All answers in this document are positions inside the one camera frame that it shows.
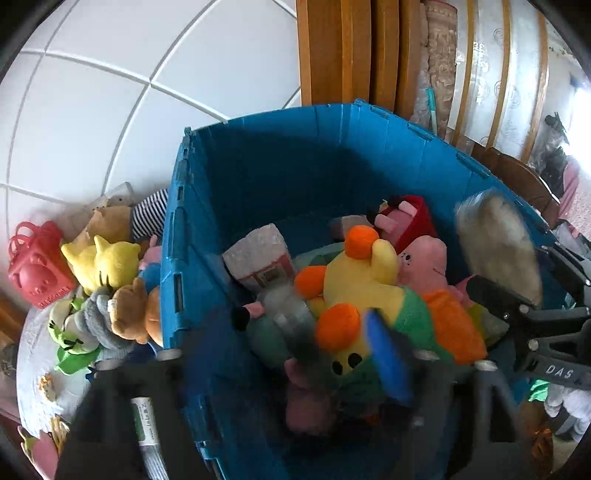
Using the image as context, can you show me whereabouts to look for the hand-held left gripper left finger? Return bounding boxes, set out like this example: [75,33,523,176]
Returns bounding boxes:
[55,353,199,480]

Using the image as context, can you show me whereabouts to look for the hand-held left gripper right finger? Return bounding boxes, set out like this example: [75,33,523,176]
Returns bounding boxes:
[366,308,525,480]

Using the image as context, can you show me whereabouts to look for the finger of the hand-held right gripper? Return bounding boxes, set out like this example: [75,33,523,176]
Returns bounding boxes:
[466,274,533,324]
[536,240,591,301]

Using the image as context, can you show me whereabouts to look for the grey white fluffy plush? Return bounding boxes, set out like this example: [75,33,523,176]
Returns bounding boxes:
[455,188,544,305]

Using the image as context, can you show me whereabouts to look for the grey plush toy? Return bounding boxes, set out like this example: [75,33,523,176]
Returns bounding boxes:
[257,284,326,370]

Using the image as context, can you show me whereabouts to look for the blue plastic storage box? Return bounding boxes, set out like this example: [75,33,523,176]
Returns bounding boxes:
[159,99,574,480]

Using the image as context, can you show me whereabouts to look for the green cloth item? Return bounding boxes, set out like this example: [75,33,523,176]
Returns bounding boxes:
[527,377,550,403]

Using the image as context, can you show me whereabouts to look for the grey labelled tube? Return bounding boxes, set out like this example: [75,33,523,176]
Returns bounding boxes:
[130,396,168,480]

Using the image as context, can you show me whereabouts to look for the brown bear plush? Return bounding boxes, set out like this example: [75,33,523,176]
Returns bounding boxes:
[110,276,163,348]

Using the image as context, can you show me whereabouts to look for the yellow orange duck plush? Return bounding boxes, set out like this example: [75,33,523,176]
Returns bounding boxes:
[294,225,488,404]

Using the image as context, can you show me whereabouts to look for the pink starfish plush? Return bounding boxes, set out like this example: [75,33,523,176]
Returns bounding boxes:
[397,234,476,308]

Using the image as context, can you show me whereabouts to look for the grey elephant plush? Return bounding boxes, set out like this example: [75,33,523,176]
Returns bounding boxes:
[65,286,137,361]

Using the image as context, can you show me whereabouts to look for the pink cloth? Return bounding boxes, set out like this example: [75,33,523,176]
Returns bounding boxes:
[556,159,591,227]

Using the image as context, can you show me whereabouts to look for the green frog plush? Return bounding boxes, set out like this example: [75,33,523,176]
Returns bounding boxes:
[48,298,101,374]

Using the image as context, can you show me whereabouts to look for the pink plush toy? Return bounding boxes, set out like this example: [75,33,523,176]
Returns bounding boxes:
[283,357,340,437]

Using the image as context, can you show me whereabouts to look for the dark wooden furniture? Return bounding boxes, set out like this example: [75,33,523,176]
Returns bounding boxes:
[473,145,561,229]

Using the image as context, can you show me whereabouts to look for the red and pink plush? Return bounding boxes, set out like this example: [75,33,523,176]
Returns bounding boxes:
[367,195,439,252]

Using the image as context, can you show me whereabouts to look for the pale green plush toy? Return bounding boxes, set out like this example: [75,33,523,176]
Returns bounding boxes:
[231,300,296,367]

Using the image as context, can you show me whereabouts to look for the yellow plush toy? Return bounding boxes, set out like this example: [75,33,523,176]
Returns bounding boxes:
[61,234,142,296]

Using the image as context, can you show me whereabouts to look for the red plastic basket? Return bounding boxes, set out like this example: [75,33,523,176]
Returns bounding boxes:
[8,220,78,309]

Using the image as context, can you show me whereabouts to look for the white red plush toy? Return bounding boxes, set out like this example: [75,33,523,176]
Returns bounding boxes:
[223,223,297,292]

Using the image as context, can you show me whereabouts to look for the tan bear plush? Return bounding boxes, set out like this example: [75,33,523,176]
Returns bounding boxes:
[74,204,136,247]

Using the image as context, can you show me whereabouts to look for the striped plush toy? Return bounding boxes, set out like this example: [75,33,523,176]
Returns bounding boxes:
[130,188,170,241]

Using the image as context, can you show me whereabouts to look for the plastic wrapped wooden frames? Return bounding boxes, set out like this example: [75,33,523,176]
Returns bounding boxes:
[450,0,557,164]

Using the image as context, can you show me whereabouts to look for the rolled patterned rug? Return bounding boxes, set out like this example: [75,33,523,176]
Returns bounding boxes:
[418,0,459,137]

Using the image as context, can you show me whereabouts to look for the wooden boards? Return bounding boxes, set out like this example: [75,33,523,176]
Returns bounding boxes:
[295,0,424,118]

